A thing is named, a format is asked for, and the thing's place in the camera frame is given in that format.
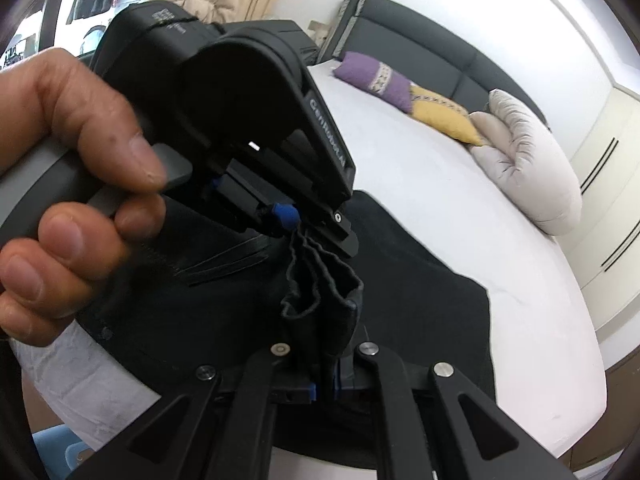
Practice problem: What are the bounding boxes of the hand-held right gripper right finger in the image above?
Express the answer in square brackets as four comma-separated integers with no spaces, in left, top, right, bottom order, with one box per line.
[335,341,578,480]

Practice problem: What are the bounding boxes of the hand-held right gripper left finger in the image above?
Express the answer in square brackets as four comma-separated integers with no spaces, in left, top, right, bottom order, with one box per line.
[65,342,318,480]

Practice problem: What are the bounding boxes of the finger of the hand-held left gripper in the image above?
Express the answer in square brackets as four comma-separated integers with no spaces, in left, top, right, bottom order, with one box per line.
[206,160,303,238]
[282,130,358,257]

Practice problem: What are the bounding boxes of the black pants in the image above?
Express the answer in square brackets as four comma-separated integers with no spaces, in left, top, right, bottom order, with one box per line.
[75,190,496,466]

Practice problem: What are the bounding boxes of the person's left hand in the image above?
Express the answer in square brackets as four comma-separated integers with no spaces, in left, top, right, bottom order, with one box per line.
[0,47,168,348]

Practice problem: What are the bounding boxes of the white bed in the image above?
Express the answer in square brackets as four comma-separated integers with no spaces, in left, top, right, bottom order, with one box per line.
[10,57,608,463]

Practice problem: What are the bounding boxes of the purple pillow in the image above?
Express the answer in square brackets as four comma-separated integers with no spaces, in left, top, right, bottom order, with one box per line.
[332,51,413,113]

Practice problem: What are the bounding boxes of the yellow pillow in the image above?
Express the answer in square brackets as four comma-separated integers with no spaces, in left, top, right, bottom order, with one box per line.
[409,82,483,147]

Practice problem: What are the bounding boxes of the grey padded headboard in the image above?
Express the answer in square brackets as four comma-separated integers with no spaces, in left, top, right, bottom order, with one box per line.
[317,0,553,133]

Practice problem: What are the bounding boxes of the white folded duvet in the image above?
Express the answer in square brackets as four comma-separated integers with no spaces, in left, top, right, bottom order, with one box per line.
[469,89,583,237]

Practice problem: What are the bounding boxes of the light blue stool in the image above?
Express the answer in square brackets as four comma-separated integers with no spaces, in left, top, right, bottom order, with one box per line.
[32,422,96,467]

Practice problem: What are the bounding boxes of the cream wardrobe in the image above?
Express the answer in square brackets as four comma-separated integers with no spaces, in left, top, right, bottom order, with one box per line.
[565,80,640,331]

